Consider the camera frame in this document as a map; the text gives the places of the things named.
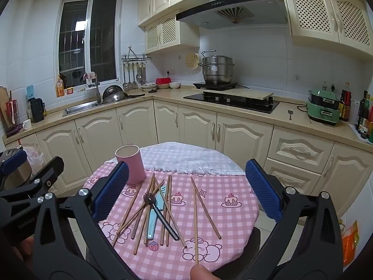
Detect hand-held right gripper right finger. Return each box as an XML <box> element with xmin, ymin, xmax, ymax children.
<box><xmin>245</xmin><ymin>159</ymin><xmax>344</xmax><ymax>280</ymax></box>

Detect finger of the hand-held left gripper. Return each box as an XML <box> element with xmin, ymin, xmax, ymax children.
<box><xmin>0</xmin><ymin>156</ymin><xmax>65</xmax><ymax>204</ymax></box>
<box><xmin>0</xmin><ymin>147</ymin><xmax>28</xmax><ymax>175</ymax></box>

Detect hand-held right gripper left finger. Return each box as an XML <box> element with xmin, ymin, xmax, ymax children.
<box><xmin>33</xmin><ymin>161</ymin><xmax>140</xmax><ymax>280</ymax></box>

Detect pink cup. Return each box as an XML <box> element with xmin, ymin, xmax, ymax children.
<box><xmin>115</xmin><ymin>144</ymin><xmax>146</xmax><ymax>184</ymax></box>

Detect black handled metal spoon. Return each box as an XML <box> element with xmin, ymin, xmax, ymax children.
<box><xmin>143</xmin><ymin>193</ymin><xmax>180</xmax><ymax>241</ymax></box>

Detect light blue knife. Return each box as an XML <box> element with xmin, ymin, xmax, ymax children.
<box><xmin>146</xmin><ymin>185</ymin><xmax>167</xmax><ymax>240</ymax></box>

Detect pile of wooden chopsticks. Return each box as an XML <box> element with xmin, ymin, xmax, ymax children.
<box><xmin>111</xmin><ymin>173</ymin><xmax>222</xmax><ymax>264</ymax></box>

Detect person's left hand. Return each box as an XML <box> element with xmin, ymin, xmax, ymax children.
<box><xmin>12</xmin><ymin>238</ymin><xmax>35</xmax><ymax>261</ymax></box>

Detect person's right hand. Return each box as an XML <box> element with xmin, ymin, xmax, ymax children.
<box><xmin>190</xmin><ymin>265</ymin><xmax>214</xmax><ymax>280</ymax></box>

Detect steel rice cooker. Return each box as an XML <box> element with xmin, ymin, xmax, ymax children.
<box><xmin>0</xmin><ymin>149</ymin><xmax>32</xmax><ymax>190</ymax></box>

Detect white plastic bag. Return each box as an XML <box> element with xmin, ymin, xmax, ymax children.
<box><xmin>23</xmin><ymin>149</ymin><xmax>45</xmax><ymax>178</ymax></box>

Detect red utensil holder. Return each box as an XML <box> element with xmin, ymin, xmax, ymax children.
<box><xmin>6</xmin><ymin>99</ymin><xmax>20</xmax><ymax>132</ymax></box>

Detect pink checked tablecloth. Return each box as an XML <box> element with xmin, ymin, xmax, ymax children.
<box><xmin>82</xmin><ymin>141</ymin><xmax>260</xmax><ymax>275</ymax></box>

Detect black kettle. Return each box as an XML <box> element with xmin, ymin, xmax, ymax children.
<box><xmin>28</xmin><ymin>97</ymin><xmax>45</xmax><ymax>123</ymax></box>

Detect wooden cutting board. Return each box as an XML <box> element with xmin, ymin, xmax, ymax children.
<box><xmin>0</xmin><ymin>87</ymin><xmax>10</xmax><ymax>129</ymax></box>

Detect steel sink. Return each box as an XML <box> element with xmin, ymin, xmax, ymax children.
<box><xmin>62</xmin><ymin>101</ymin><xmax>102</xmax><ymax>117</ymax></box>

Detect white fringed towel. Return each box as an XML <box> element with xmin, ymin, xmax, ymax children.
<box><xmin>144</xmin><ymin>141</ymin><xmax>244</xmax><ymax>176</ymax></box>

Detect cream lower kitchen cabinets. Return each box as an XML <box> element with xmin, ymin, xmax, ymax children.
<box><xmin>6</xmin><ymin>99</ymin><xmax>373</xmax><ymax>219</ymax></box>

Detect black gas stove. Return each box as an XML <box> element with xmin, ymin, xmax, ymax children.
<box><xmin>183</xmin><ymin>92</ymin><xmax>280</xmax><ymax>114</ymax></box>

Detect steel colander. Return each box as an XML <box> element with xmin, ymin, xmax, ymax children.
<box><xmin>102</xmin><ymin>85</ymin><xmax>129</xmax><ymax>104</ymax></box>

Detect orange bag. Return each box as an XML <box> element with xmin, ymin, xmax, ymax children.
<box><xmin>342</xmin><ymin>220</ymin><xmax>359</xmax><ymax>266</ymax></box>

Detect green electric cooker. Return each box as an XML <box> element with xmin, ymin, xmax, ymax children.
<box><xmin>306</xmin><ymin>87</ymin><xmax>341</xmax><ymax>126</ymax></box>

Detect beige kitchen countertop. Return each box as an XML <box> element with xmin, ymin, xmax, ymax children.
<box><xmin>3</xmin><ymin>86</ymin><xmax>373</xmax><ymax>152</ymax></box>

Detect dark sauce bottle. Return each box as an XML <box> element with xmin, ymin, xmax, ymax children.
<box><xmin>339</xmin><ymin>82</ymin><xmax>352</xmax><ymax>122</ymax></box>

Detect black induction cooker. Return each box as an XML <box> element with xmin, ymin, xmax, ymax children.
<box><xmin>193</xmin><ymin>82</ymin><xmax>238</xmax><ymax>91</ymax></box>

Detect green glass bottle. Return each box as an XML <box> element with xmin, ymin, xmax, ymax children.
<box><xmin>366</xmin><ymin>95</ymin><xmax>373</xmax><ymax>144</ymax></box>

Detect dark glass bottle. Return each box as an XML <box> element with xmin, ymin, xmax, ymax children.
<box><xmin>357</xmin><ymin>91</ymin><xmax>369</xmax><ymax>137</ymax></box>

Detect steel steamer pot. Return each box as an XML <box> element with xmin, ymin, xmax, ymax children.
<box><xmin>198</xmin><ymin>50</ymin><xmax>235</xmax><ymax>84</ymax></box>

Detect kitchen window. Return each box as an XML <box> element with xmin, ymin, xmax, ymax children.
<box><xmin>57</xmin><ymin>0</ymin><xmax>120</xmax><ymax>89</ymax></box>

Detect yellow round steamer mat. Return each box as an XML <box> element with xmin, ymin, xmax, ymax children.
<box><xmin>186</xmin><ymin>52</ymin><xmax>199</xmax><ymax>69</ymax></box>

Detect small lattice door cabinet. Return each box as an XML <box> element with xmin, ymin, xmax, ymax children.
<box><xmin>145</xmin><ymin>10</ymin><xmax>200</xmax><ymax>54</ymax></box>

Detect large lattice door cabinet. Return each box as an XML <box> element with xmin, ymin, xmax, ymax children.
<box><xmin>281</xmin><ymin>0</ymin><xmax>373</xmax><ymax>62</ymax></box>

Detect black range hood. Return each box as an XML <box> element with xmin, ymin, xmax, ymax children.
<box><xmin>176</xmin><ymin>0</ymin><xmax>289</xmax><ymax>30</ymax></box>

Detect black power cable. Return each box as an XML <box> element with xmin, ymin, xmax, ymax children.
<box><xmin>274</xmin><ymin>100</ymin><xmax>309</xmax><ymax>113</ymax></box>

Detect black handled pan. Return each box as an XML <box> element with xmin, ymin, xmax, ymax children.
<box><xmin>103</xmin><ymin>92</ymin><xmax>145</xmax><ymax>104</ymax></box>

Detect wall utensil rack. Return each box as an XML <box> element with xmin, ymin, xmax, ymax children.
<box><xmin>121</xmin><ymin>47</ymin><xmax>152</xmax><ymax>63</ymax></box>

